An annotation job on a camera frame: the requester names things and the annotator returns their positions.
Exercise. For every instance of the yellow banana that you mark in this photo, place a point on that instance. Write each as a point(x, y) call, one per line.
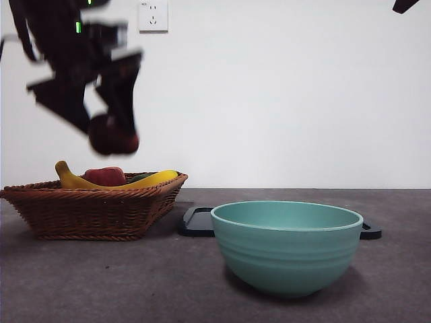
point(67, 178)

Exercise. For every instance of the brown wicker basket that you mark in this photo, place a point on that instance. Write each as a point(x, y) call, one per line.
point(91, 215)

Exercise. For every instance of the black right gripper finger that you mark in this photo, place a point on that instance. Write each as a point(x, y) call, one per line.
point(405, 5)

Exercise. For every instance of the dark purple plum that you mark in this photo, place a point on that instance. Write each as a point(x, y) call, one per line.
point(107, 139)

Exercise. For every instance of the black rectangular tray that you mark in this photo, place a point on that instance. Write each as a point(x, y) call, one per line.
point(195, 225)

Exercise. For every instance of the red apple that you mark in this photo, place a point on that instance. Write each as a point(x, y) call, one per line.
point(104, 175)

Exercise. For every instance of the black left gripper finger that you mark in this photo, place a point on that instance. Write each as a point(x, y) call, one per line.
point(64, 97)
point(123, 91)

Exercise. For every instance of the white wall socket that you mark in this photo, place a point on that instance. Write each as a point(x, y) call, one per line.
point(154, 17)

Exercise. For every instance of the teal ribbed bowl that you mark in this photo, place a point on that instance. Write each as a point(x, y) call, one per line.
point(286, 255)

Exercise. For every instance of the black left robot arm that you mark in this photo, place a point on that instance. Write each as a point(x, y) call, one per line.
point(67, 50)

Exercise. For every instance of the green vegetable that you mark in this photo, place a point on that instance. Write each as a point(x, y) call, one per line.
point(138, 177)

